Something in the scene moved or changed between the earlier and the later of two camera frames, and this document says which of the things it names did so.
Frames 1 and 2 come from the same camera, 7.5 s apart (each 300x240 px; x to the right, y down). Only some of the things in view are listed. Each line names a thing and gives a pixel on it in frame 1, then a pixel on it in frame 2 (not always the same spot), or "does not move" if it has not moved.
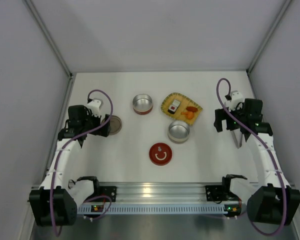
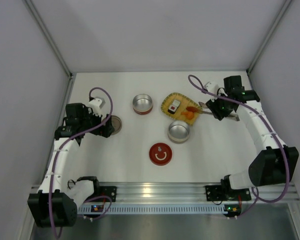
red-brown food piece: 191,109 does not move
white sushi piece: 176,102 does not move
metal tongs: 237,136 to 230,115
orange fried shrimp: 190,114 does not move
